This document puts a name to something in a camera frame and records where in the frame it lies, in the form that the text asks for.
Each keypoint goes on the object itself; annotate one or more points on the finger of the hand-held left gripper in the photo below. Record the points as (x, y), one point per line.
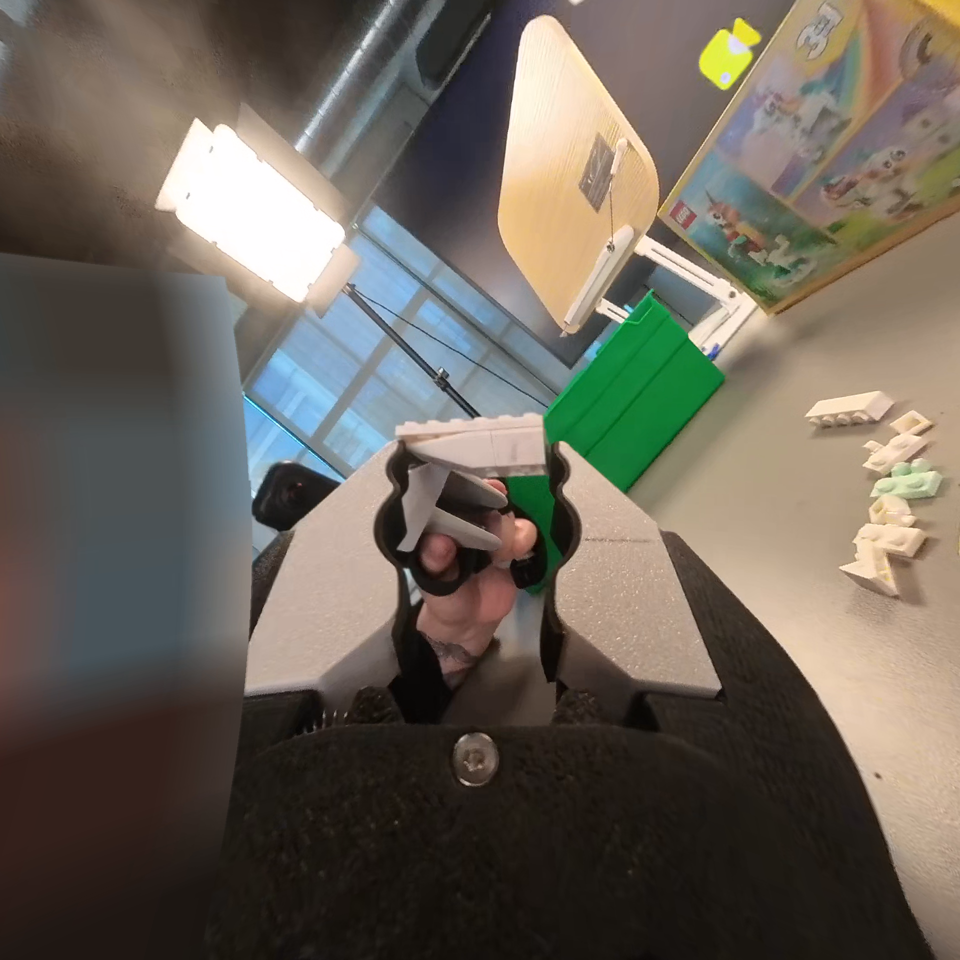
(450, 456)
(420, 517)

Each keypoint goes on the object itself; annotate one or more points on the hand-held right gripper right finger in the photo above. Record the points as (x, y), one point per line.
(637, 600)

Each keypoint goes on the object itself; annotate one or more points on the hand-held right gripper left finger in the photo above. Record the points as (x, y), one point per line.
(330, 592)

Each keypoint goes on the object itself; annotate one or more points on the white lego assembly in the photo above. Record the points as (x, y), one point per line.
(502, 442)

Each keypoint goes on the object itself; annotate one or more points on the person's left forearm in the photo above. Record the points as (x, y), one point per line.
(450, 664)

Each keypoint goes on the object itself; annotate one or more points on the cluster of small lego bricks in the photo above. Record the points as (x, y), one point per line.
(892, 480)

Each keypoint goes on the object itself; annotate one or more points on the lego set box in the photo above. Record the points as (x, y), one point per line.
(825, 150)

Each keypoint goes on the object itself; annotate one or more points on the person's left hand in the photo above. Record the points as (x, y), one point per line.
(480, 600)

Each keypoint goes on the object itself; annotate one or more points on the black light stand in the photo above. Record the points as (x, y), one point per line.
(420, 352)

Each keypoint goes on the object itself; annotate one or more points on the large glass window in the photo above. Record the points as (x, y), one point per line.
(360, 360)

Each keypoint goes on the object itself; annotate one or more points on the green plastic bin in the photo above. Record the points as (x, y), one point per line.
(637, 390)

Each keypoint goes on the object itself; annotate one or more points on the studio light panel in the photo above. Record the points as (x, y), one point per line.
(255, 210)

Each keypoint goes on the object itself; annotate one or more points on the rounded wooden board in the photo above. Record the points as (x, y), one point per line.
(562, 150)

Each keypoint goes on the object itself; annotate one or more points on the yellow tag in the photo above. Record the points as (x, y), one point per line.
(724, 56)

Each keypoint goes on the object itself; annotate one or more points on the white metal frame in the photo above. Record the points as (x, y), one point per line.
(675, 262)

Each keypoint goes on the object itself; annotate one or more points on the large ribbed duct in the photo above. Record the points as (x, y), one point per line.
(352, 75)

